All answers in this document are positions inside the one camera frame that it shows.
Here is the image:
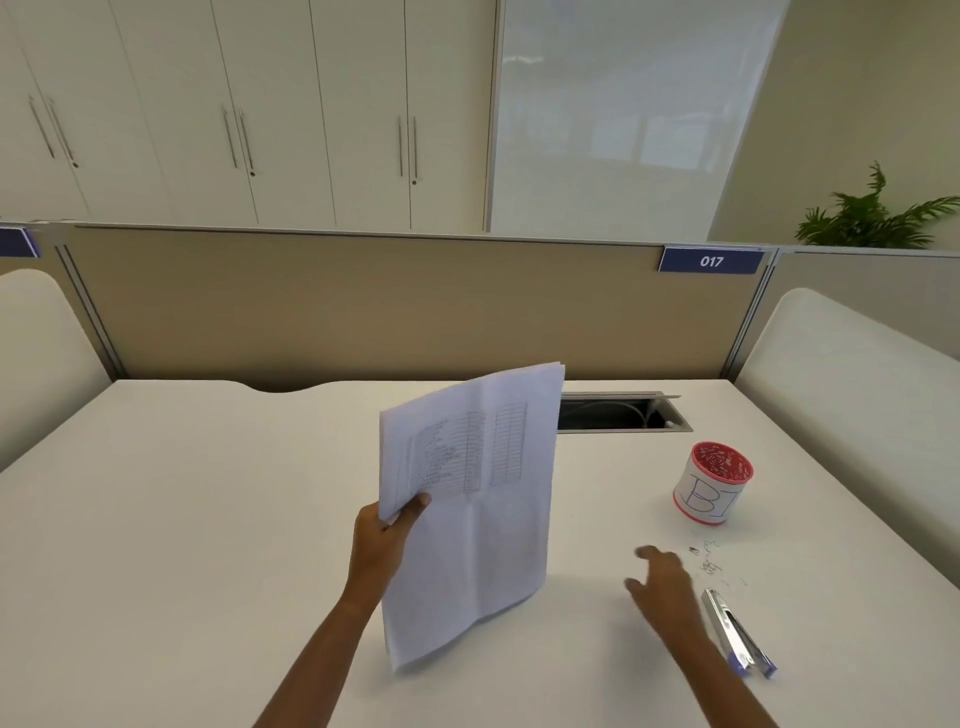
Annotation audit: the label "person's right hand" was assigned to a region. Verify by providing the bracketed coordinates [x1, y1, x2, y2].
[624, 546, 709, 650]

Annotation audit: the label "person's left hand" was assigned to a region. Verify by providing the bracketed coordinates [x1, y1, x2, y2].
[346, 492, 434, 610]

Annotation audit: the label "stack of white printed papers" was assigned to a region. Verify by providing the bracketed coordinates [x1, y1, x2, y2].
[378, 362, 566, 674]

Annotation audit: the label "person's left forearm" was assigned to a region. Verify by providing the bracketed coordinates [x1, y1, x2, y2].
[252, 588, 381, 728]

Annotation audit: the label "person's right forearm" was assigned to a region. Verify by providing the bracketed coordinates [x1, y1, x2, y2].
[673, 631, 781, 728]

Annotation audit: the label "scattered loose staples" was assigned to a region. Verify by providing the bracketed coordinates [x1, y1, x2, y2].
[686, 540, 751, 588]

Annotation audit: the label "silver stapler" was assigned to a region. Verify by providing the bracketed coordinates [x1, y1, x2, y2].
[700, 588, 779, 681]

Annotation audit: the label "red and white round container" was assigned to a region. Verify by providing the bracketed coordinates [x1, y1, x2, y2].
[672, 441, 755, 525]

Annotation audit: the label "beige desk partition panel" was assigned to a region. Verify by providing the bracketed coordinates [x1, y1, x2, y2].
[54, 222, 781, 393]

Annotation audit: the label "white rounded side divider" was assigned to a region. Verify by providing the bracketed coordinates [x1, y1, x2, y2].
[0, 269, 114, 475]
[733, 288, 960, 589]

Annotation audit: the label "blue number sign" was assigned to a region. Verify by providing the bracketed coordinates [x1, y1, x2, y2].
[0, 225, 41, 260]
[657, 245, 767, 276]

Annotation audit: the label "beige side partition panel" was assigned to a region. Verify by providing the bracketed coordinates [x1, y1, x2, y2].
[738, 247, 960, 380]

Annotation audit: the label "green potted plant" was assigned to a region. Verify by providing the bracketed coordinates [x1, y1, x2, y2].
[794, 160, 960, 250]

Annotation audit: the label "frosted glass panel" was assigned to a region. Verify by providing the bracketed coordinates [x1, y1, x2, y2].
[483, 0, 792, 244]

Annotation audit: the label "desk cable opening with flap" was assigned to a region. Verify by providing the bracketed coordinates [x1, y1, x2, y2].
[556, 391, 694, 435]

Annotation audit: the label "white cabinet wall with handles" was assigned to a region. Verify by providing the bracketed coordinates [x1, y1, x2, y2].
[0, 0, 500, 234]

